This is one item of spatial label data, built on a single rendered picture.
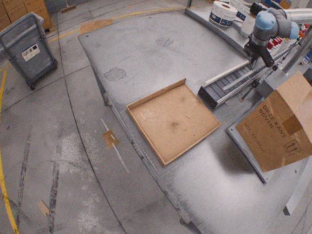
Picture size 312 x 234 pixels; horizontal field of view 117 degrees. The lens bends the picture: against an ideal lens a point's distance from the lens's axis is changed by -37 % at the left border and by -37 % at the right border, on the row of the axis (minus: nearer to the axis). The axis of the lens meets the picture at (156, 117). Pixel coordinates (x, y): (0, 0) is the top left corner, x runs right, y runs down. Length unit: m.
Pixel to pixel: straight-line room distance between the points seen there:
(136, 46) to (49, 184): 1.42
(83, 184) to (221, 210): 1.17
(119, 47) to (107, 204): 1.21
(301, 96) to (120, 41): 0.94
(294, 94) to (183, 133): 0.43
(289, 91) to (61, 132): 1.75
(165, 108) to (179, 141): 0.15
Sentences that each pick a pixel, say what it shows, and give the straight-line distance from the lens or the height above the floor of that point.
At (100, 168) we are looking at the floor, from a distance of 1.43.
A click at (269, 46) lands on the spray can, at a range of 0.90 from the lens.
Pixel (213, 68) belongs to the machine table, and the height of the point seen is 0.83.
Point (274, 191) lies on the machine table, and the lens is 0.78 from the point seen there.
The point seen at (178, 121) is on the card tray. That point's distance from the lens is 0.60.
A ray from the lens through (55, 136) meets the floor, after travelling 1.71.
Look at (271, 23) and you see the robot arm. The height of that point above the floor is 1.23.
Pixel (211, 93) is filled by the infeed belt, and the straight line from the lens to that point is 0.67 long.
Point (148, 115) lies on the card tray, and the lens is 0.60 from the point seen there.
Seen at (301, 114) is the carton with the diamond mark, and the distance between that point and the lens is 0.54.
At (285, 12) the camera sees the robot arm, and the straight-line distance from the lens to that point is 0.82.
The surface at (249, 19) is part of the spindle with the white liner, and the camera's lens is 1.26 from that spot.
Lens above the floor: 1.36
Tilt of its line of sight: 62 degrees down
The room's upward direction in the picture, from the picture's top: 9 degrees clockwise
